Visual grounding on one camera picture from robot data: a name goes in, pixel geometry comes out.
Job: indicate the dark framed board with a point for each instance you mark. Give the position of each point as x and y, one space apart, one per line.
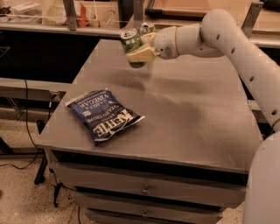
177 8

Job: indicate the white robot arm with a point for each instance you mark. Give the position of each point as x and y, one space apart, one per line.
218 34

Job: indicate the clear plastic bag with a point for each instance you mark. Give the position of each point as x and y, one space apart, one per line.
53 13

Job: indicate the green soda can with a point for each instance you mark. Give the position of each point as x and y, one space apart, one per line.
130 40

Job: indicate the white soda can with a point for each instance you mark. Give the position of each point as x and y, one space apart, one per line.
146 27

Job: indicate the blue Kettle chips bag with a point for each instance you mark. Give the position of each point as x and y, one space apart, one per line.
102 114

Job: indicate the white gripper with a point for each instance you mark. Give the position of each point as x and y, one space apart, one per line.
164 42

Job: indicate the grey drawer cabinet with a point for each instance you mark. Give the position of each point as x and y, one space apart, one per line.
186 160

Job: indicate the metal frame post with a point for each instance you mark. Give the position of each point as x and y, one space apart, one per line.
70 15

